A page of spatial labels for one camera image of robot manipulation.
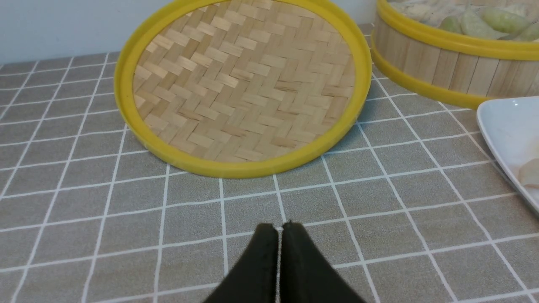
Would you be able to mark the white square plate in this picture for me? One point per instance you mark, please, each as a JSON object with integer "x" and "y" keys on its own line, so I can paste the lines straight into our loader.
{"x": 510, "y": 128}

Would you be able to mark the yellow-rimmed bamboo steamer basket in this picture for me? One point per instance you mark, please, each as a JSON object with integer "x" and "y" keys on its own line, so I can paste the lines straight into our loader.
{"x": 448, "y": 67}

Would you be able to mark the pale green dumpling in steamer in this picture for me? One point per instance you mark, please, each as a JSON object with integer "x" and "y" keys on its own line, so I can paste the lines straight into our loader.
{"x": 472, "y": 25}

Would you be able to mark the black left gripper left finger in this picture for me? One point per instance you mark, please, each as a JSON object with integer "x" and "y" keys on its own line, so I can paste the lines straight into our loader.
{"x": 253, "y": 278}

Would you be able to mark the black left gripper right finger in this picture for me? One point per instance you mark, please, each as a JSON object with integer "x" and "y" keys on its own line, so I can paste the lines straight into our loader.
{"x": 305, "y": 275}

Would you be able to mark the yellow-rimmed woven bamboo lid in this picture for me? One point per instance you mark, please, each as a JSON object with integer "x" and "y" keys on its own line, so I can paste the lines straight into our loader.
{"x": 243, "y": 88}

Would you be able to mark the grey grid tablecloth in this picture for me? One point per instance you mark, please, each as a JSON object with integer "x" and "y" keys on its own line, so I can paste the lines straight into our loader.
{"x": 408, "y": 207}

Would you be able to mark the white dumpling on plate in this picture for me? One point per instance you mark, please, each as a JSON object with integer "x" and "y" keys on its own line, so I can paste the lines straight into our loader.
{"x": 528, "y": 175}

